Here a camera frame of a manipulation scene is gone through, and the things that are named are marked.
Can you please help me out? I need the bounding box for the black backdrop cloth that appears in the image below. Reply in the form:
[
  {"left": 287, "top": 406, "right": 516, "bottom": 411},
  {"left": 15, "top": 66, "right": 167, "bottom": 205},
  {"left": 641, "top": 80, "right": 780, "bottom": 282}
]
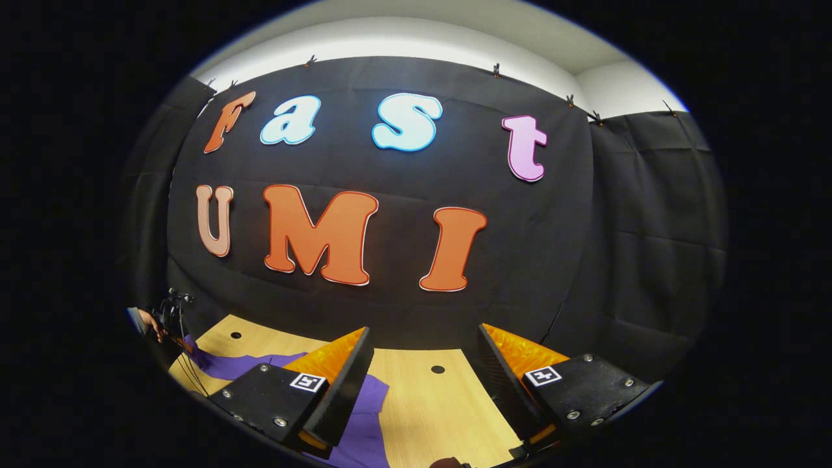
[{"left": 120, "top": 55, "right": 727, "bottom": 385}]

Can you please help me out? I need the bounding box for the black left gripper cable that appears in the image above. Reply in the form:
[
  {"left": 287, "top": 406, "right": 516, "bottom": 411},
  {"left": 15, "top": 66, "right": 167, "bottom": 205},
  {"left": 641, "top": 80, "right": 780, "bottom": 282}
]
[{"left": 174, "top": 348, "right": 210, "bottom": 398}]

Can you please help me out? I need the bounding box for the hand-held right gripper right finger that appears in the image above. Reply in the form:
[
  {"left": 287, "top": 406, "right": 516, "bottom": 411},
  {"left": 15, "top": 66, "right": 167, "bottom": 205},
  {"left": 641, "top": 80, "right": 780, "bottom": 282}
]
[{"left": 478, "top": 323, "right": 653, "bottom": 456}]

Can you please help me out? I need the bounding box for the purple shirt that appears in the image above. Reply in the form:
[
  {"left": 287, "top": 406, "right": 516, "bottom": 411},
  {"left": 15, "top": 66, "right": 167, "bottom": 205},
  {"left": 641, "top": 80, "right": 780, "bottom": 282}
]
[{"left": 184, "top": 335, "right": 391, "bottom": 468}]

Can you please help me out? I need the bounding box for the row of black cloth clips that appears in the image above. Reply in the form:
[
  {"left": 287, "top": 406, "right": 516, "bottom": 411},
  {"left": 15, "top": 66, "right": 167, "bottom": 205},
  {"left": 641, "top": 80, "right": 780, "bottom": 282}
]
[{"left": 205, "top": 55, "right": 677, "bottom": 125}]

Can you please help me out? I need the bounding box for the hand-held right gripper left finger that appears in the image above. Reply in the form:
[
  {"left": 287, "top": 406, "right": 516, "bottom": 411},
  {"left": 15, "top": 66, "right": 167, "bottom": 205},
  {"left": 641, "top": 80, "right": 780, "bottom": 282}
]
[{"left": 207, "top": 326, "right": 376, "bottom": 460}]

